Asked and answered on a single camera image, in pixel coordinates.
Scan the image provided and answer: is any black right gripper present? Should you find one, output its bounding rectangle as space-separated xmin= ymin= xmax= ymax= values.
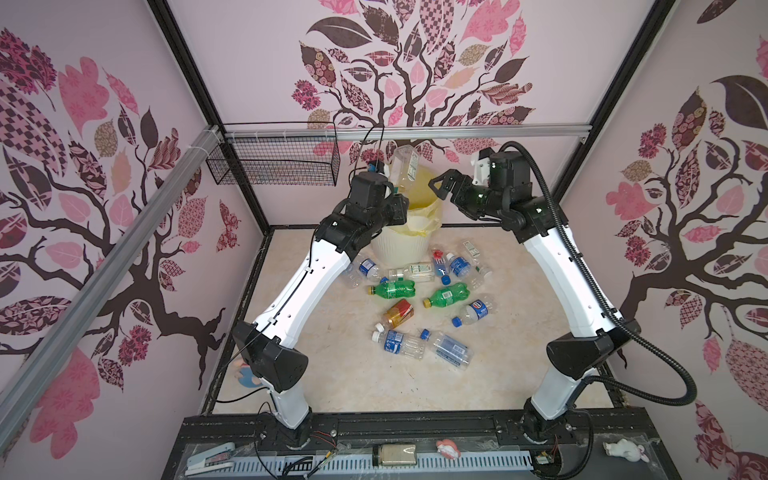
xmin=426 ymin=172 xmax=505 ymax=224

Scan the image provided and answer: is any small clear green label bottle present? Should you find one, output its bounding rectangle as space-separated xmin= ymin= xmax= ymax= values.
xmin=461 ymin=240 xmax=481 ymax=260

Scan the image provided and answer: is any pepsi label small bottle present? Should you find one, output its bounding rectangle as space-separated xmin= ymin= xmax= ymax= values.
xmin=451 ymin=295 xmax=497 ymax=328

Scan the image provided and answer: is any clear bottle green white label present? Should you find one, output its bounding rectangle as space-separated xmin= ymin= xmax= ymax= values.
xmin=389 ymin=145 xmax=420 ymax=199

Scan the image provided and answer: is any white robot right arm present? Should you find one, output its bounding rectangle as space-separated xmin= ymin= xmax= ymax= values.
xmin=429 ymin=141 xmax=639 ymax=443

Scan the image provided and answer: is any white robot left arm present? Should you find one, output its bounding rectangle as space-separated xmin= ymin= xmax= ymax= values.
xmin=233 ymin=172 xmax=408 ymax=430

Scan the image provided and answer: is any white bin with yellow bag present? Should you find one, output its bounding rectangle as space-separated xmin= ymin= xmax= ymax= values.
xmin=371 ymin=164 xmax=443 ymax=267

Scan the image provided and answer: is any left green soda bottle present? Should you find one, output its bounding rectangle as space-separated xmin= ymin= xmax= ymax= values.
xmin=368 ymin=280 xmax=416 ymax=299

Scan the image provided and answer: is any green soda bottle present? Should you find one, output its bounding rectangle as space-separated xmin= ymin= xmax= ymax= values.
xmin=423 ymin=282 xmax=470 ymax=308
xmin=368 ymin=280 xmax=416 ymax=299

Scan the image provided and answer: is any red yellow label bottle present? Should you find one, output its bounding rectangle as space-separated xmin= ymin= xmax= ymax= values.
xmin=382 ymin=299 xmax=414 ymax=330

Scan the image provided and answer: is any right green soda bottle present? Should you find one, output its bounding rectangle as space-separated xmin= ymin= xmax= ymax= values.
xmin=423 ymin=282 xmax=470 ymax=308

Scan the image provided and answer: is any blue label bottle white cap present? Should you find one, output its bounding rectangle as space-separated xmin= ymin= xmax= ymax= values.
xmin=371 ymin=324 xmax=426 ymax=360

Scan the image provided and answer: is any blue label bottle lower right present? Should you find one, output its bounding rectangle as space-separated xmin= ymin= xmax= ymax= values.
xmin=420 ymin=329 xmax=472 ymax=370

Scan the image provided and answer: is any striped plush doll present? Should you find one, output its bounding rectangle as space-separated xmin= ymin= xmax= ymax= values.
xmin=234 ymin=359 xmax=261 ymax=389

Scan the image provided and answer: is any beige rectangular box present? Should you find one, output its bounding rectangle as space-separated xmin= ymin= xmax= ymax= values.
xmin=372 ymin=443 xmax=417 ymax=467

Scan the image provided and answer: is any pink white small toy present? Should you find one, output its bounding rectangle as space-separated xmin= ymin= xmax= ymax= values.
xmin=436 ymin=439 xmax=461 ymax=460

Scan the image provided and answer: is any white plush toy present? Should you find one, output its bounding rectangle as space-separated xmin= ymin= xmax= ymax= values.
xmin=603 ymin=439 xmax=650 ymax=463

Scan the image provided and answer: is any black wire basket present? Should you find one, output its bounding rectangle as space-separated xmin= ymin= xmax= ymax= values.
xmin=206 ymin=120 xmax=341 ymax=187

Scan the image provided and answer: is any black corrugated cable hose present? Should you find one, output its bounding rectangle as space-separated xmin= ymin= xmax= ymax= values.
xmin=499 ymin=140 xmax=699 ymax=407

